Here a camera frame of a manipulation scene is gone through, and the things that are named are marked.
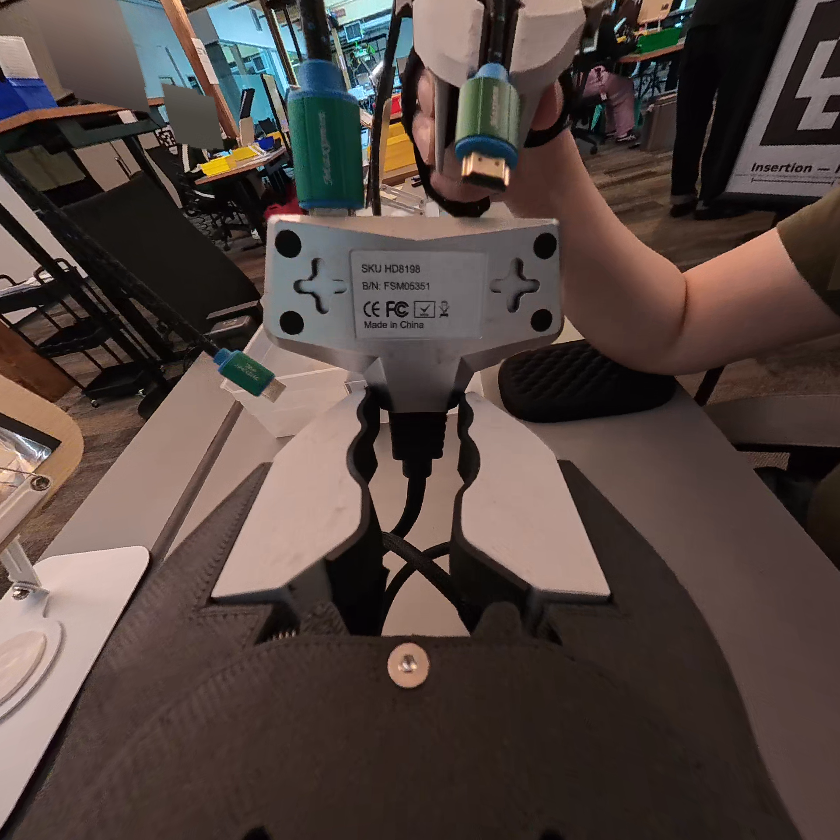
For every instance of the silver HDMI switch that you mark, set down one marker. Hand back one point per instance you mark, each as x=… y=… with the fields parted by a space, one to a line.
x=420 y=358

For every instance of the black framed marker sign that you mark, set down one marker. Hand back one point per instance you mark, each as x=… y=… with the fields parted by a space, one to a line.
x=787 y=98

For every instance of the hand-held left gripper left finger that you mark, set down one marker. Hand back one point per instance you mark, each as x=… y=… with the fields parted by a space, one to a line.
x=302 y=518

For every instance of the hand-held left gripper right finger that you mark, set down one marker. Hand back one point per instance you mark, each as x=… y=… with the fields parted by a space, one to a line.
x=525 y=518

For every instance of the black wrist rest pad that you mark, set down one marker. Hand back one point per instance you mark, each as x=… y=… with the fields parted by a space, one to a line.
x=590 y=387

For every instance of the clear plastic bin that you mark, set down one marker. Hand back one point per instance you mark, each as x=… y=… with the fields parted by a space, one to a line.
x=308 y=394

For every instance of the yellow storage bin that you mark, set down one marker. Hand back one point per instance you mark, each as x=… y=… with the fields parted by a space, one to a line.
x=229 y=161

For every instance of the person's right hand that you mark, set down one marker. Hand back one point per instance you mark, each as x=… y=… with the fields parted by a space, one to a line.
x=544 y=184

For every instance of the blue storage bin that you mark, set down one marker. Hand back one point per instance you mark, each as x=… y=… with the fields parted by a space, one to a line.
x=26 y=98

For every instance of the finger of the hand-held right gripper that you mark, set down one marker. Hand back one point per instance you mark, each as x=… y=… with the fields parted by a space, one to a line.
x=446 y=39
x=548 y=39

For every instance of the person's right forearm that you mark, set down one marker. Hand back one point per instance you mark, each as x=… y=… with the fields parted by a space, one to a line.
x=623 y=295

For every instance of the white folding stand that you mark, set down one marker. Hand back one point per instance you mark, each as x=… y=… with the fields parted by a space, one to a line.
x=98 y=590

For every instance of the green HDMI plug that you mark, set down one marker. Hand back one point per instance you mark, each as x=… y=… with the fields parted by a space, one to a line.
x=325 y=138
x=491 y=108

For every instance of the wooden backed instruction board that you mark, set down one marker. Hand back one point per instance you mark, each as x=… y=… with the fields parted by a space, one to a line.
x=59 y=420

